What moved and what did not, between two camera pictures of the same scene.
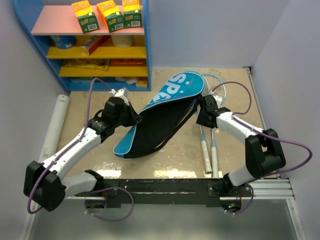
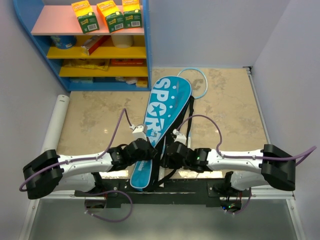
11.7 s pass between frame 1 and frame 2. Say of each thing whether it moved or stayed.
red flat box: stayed
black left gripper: moved
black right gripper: moved
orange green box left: stayed
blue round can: stayed
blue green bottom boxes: stayed
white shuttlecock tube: stayed
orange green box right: stayed
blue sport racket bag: moved
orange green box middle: stayed
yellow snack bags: stayed
